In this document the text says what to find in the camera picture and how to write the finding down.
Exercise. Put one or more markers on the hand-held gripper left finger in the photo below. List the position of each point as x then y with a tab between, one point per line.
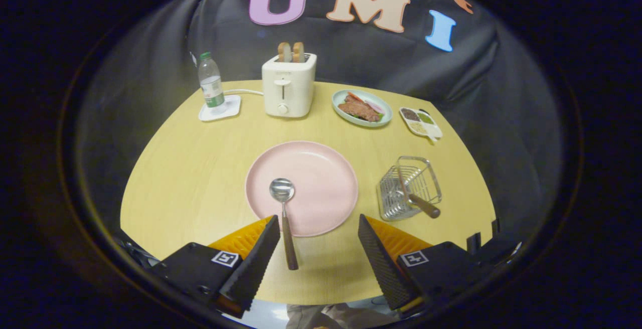
256	264

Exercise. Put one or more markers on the pink plate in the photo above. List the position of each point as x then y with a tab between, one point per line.
321	178

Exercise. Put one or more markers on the toast slice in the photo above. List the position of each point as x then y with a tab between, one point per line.
298	52
284	52

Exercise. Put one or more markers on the white square coaster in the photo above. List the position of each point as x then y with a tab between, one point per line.
231	108

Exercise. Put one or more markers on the clear plastic water bottle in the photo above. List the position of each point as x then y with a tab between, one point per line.
211	88

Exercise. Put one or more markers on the black backdrop cloth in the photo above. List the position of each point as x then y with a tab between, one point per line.
140	78

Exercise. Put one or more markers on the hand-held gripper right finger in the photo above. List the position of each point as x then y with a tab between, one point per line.
383	264

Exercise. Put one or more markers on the white divided condiment dish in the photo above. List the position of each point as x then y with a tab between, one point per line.
419	127

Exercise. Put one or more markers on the black table bracket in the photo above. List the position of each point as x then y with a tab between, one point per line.
494	227
473	243

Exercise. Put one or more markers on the person's grey clothing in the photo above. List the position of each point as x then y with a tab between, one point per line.
326	316

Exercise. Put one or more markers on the pink ham slice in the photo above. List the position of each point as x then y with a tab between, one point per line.
376	107

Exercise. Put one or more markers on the pale green plate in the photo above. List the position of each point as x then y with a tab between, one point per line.
340	99

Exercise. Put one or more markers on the brown meat slices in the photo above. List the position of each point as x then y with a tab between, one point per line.
358	111

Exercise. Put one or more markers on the white toaster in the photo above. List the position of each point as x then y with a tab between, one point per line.
288	88

